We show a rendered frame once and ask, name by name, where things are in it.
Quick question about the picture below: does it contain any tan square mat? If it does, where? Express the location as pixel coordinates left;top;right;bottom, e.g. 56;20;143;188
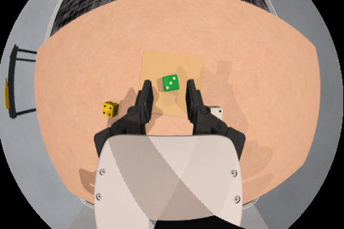
138;50;205;117

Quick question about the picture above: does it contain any green die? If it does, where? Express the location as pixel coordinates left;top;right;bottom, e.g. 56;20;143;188
162;74;180;92

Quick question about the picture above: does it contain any white die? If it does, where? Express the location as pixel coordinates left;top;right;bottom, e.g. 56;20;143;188
208;106;223;120

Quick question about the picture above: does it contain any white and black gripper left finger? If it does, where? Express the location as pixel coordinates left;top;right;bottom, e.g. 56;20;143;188
94;79;153;158

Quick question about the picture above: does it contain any yellow die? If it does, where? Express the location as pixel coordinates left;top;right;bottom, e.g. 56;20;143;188
102;101;119;118

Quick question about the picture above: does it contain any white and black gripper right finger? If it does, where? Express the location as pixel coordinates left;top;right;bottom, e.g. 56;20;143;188
186;79;246;160

